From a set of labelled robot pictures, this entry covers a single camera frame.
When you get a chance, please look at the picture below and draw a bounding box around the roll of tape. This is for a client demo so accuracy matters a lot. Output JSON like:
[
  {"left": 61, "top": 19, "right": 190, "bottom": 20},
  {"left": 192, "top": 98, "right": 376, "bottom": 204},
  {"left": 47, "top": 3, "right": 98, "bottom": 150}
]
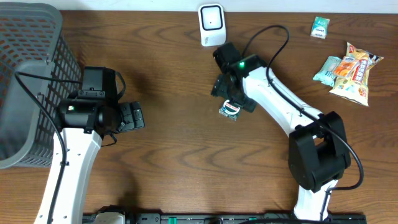
[{"left": 219, "top": 100, "right": 241, "bottom": 121}]

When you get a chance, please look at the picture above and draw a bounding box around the green wet wipes pack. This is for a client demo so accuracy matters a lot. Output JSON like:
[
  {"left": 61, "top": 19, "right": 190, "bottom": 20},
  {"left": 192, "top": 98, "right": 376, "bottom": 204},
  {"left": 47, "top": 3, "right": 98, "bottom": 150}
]
[{"left": 313, "top": 56, "right": 342, "bottom": 87}]

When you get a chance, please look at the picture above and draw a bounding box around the small green wipes pack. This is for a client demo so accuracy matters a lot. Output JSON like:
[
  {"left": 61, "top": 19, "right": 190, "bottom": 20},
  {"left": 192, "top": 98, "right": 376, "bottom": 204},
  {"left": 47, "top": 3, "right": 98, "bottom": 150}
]
[{"left": 310, "top": 16, "right": 330, "bottom": 39}]

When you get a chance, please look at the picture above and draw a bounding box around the orange tissue pack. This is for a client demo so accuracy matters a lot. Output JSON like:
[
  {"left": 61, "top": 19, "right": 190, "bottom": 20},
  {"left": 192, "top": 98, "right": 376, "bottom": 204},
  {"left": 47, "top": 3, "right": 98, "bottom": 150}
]
[{"left": 333, "top": 56, "right": 368, "bottom": 78}]

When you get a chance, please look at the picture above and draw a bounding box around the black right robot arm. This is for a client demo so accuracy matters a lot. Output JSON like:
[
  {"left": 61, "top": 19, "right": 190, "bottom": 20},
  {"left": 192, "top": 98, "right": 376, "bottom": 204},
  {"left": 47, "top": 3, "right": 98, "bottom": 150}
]
[{"left": 211, "top": 52, "right": 351, "bottom": 221}]

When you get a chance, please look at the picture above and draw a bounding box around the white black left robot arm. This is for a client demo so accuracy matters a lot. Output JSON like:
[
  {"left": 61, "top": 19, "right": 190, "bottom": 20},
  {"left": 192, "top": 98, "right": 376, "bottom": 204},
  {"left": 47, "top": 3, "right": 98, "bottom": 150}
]
[{"left": 35, "top": 99, "right": 145, "bottom": 223}]

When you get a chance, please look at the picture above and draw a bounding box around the white barcode scanner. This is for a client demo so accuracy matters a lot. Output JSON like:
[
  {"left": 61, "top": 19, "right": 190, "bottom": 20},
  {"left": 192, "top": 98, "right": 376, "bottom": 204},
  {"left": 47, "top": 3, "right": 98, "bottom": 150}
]
[{"left": 198, "top": 3, "right": 226, "bottom": 47}]

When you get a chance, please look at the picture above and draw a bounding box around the black plastic mesh basket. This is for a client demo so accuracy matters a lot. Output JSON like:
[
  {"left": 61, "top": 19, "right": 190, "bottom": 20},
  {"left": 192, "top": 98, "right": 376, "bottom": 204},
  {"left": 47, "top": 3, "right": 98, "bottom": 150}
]
[{"left": 1, "top": 2, "right": 82, "bottom": 169}]

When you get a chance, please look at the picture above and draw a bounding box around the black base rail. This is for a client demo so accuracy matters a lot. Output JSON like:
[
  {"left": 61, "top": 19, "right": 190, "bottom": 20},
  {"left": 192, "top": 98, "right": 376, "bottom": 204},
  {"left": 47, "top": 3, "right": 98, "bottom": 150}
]
[{"left": 82, "top": 212, "right": 368, "bottom": 224}]

